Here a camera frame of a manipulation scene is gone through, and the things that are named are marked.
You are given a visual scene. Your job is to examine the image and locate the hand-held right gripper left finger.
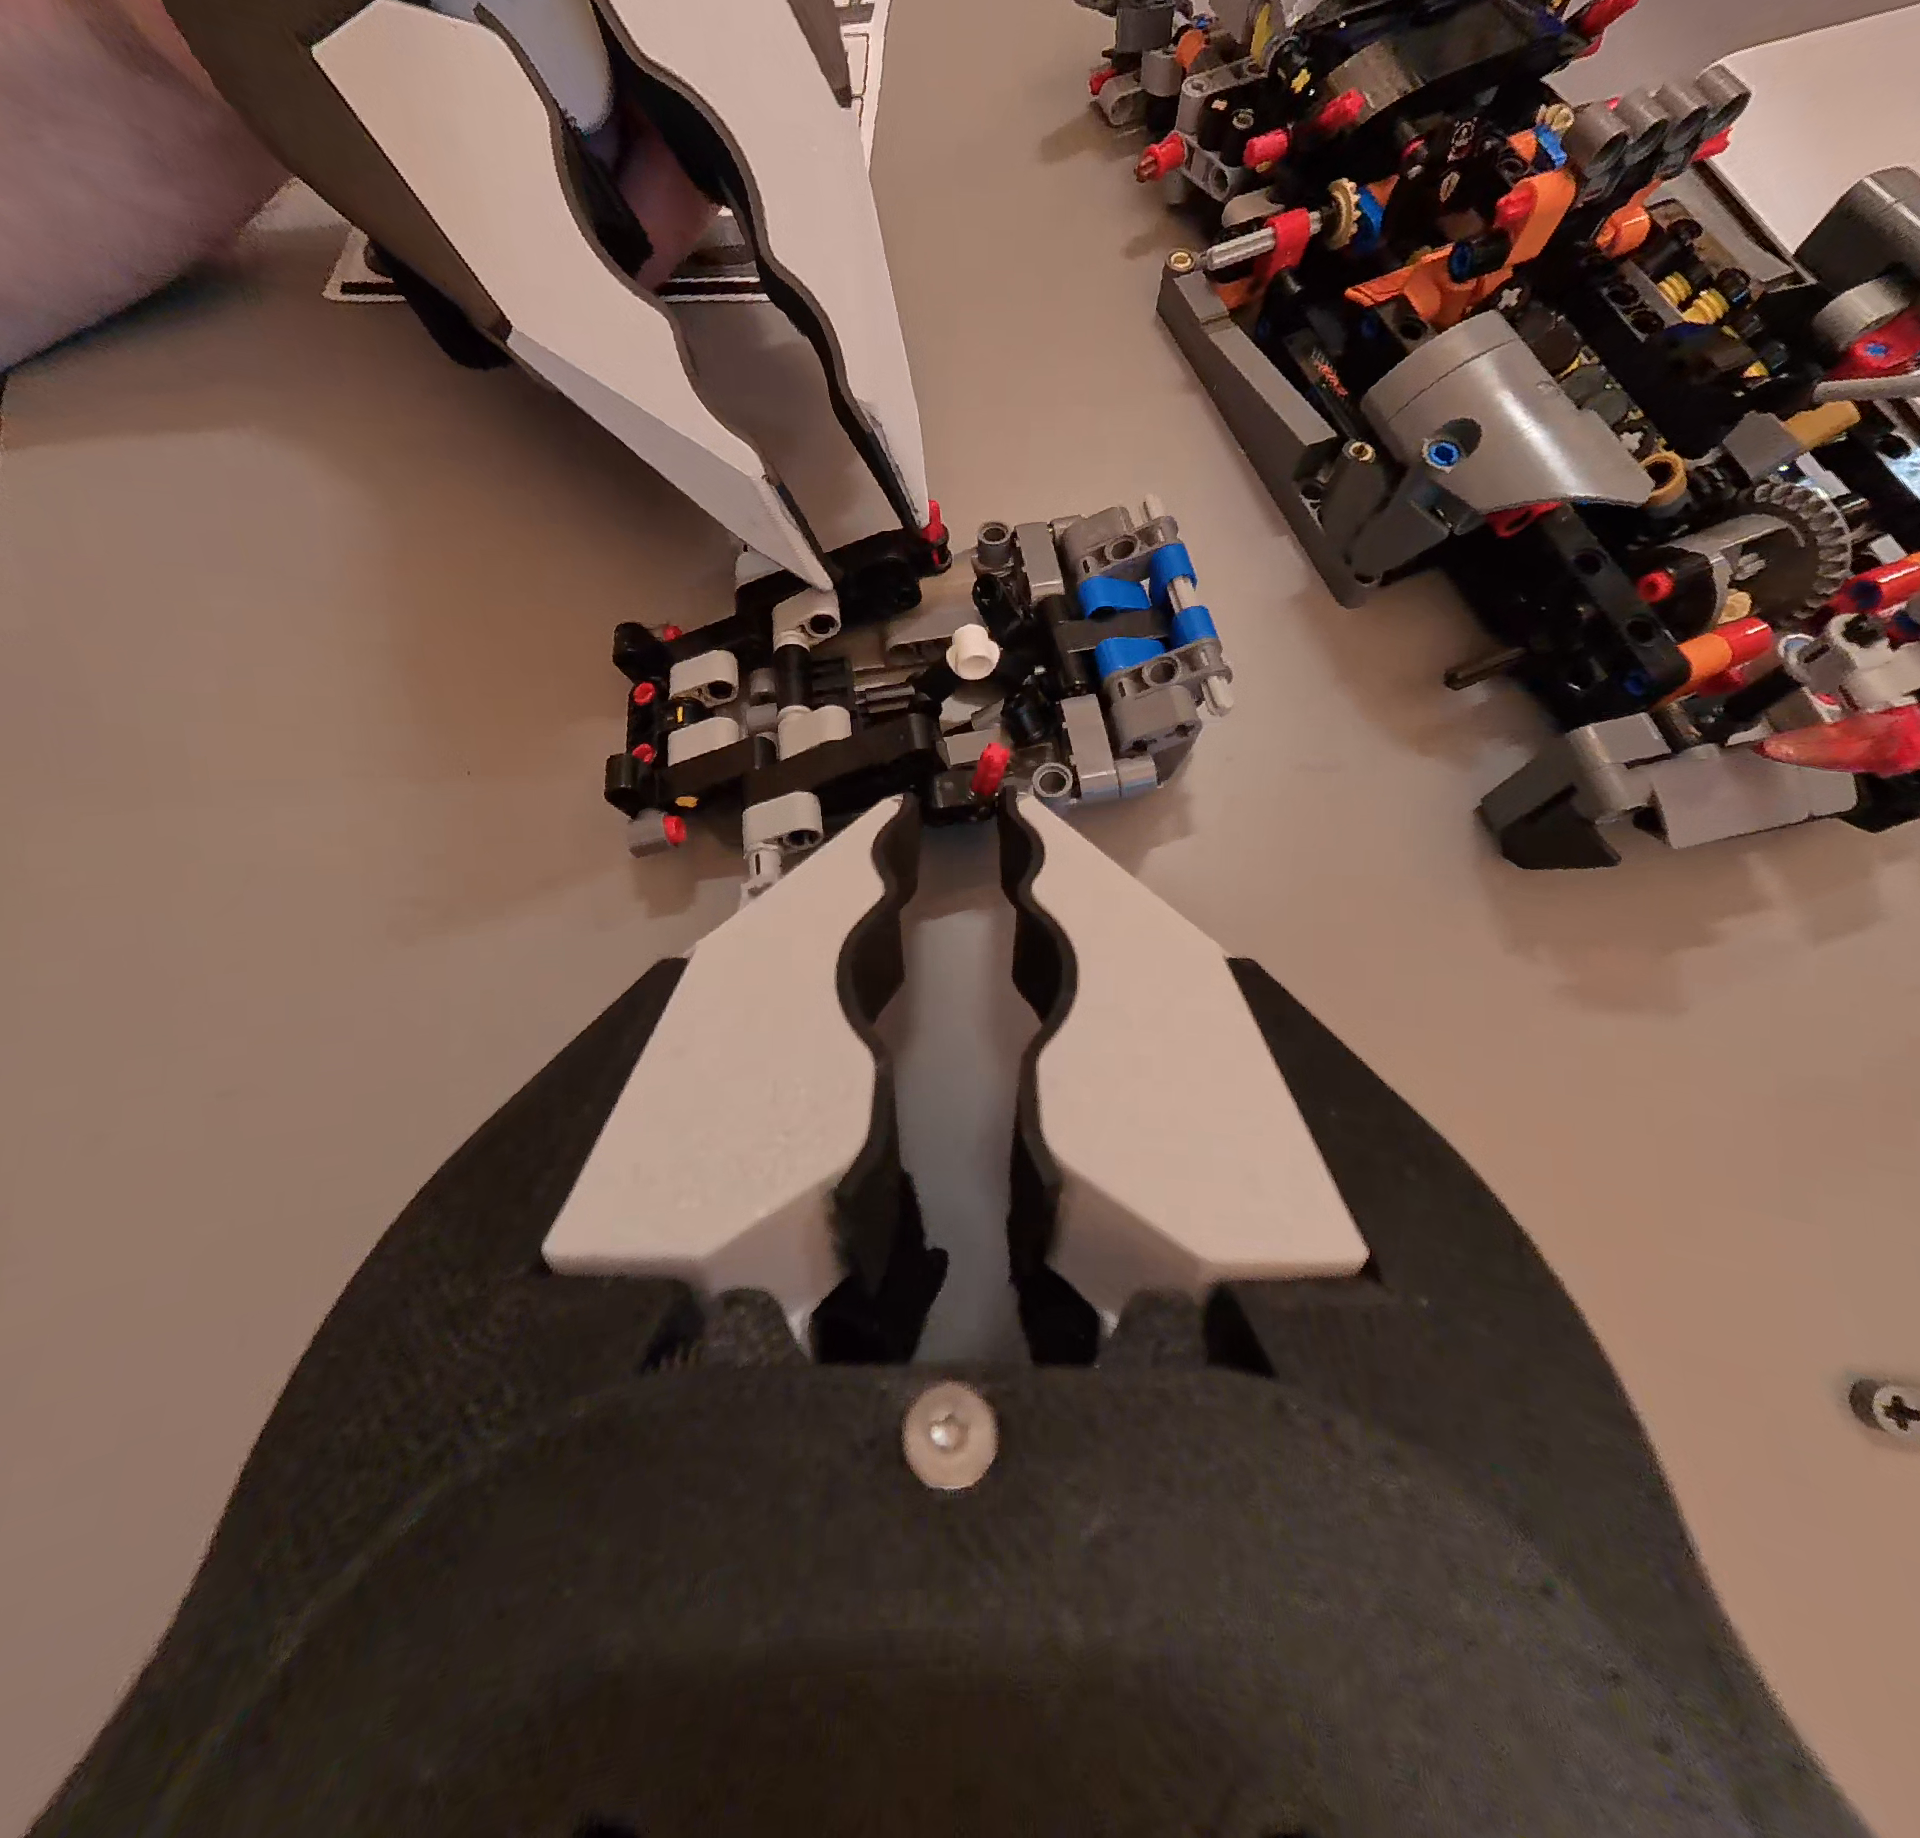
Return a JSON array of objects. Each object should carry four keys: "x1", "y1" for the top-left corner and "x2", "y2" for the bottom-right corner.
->
[{"x1": 544, "y1": 796, "x2": 945, "y2": 1363}]

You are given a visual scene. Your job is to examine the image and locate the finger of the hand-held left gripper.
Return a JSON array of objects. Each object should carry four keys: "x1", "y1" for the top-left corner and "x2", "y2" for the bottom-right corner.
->
[
  {"x1": 578, "y1": 0, "x2": 935, "y2": 532},
  {"x1": 313, "y1": 0, "x2": 837, "y2": 596}
]

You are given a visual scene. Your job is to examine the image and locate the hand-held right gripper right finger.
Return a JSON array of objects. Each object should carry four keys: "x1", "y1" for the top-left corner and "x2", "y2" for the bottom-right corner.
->
[{"x1": 995, "y1": 792, "x2": 1374, "y2": 1363}]

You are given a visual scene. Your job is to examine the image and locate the small black grey lego assembly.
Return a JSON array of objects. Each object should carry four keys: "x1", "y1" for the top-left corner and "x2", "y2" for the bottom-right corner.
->
[{"x1": 604, "y1": 494, "x2": 1239, "y2": 895}]

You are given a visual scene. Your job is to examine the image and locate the person's left forearm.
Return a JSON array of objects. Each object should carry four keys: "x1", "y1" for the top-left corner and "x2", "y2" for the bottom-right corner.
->
[{"x1": 0, "y1": 0, "x2": 292, "y2": 372}]

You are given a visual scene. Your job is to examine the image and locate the lego sticker sheet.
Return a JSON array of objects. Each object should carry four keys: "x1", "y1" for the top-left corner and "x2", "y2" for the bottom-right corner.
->
[{"x1": 321, "y1": 0, "x2": 906, "y2": 315}]

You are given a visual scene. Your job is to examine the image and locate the large lego car chassis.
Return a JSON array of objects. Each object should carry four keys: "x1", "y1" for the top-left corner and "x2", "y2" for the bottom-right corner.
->
[{"x1": 1055, "y1": 0, "x2": 1920, "y2": 877}]

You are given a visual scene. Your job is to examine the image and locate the person's left hand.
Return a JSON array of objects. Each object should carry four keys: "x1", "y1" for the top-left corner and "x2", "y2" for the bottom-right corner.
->
[{"x1": 623, "y1": 145, "x2": 719, "y2": 289}]

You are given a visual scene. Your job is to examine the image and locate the white moulded plastic base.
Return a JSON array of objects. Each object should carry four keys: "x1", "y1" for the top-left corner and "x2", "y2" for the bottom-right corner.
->
[{"x1": 1696, "y1": 0, "x2": 1920, "y2": 273}]

